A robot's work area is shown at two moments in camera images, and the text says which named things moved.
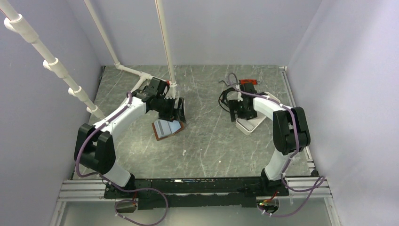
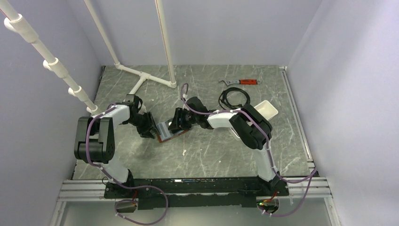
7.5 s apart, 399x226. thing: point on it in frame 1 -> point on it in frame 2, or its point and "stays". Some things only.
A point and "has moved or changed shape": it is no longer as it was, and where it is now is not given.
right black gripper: x=250 y=115 -> x=177 y=125
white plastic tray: x=249 y=126 has moved or changed shape
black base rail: x=196 y=193 stays
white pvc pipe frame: x=17 y=23 stays
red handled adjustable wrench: x=242 y=81 stays
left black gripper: x=180 y=113 -> x=150 y=122
